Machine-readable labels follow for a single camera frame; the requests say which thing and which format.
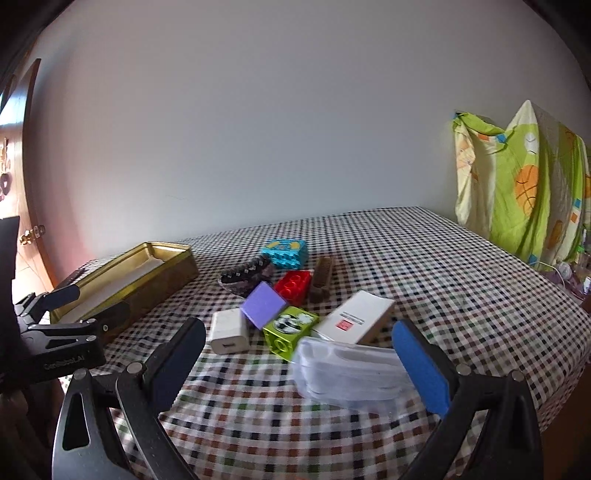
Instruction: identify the white paper tin liner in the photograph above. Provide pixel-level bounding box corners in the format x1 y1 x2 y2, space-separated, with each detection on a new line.
65 256 185 324

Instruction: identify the white cardboard box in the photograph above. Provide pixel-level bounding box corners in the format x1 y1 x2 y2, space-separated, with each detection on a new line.
310 290 397 347

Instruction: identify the white charger plug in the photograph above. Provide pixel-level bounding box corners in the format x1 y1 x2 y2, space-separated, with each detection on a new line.
210 307 251 355

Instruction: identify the green printed blanket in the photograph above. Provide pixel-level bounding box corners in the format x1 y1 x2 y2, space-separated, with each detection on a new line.
451 99 591 273

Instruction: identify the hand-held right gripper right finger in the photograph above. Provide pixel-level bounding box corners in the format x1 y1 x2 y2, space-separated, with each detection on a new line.
392 319 544 480

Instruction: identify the clear plastic case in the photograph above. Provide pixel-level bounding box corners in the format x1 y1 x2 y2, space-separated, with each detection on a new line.
291 336 419 411

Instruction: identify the dark flat object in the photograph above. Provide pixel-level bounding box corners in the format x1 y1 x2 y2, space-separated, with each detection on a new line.
52 261 100 296

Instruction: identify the red toy brick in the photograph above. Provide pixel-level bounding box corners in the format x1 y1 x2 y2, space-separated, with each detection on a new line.
273 270 312 308

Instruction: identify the purple square box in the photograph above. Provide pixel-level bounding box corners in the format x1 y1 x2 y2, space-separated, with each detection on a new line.
240 281 289 328

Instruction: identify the black hair claw clip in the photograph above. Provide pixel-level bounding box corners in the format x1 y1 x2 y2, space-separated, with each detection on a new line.
217 255 278 287

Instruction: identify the checked bed sheet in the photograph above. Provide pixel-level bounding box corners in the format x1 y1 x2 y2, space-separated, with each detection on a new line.
60 205 591 480

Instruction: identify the wooden door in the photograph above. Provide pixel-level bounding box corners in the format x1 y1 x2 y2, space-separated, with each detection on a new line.
0 58 61 296

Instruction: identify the green printed toy brick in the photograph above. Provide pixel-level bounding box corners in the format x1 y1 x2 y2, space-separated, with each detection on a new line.
262 305 320 363

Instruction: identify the gold metal tin box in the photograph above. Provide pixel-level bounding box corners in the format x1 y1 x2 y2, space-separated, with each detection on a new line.
48 241 200 335

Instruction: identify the blue printed toy brick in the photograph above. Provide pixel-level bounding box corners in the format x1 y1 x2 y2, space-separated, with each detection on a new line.
259 237 308 270

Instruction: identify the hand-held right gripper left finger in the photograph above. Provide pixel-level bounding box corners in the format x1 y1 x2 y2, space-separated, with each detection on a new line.
51 316 207 480

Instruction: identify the brown comb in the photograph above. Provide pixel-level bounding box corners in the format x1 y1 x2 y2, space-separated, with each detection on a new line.
308 256 334 304

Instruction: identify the brass door handle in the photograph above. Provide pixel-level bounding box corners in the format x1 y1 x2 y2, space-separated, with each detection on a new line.
18 224 47 245

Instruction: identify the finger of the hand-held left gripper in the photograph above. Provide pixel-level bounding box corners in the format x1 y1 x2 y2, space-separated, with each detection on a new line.
28 301 131 344
14 285 81 324

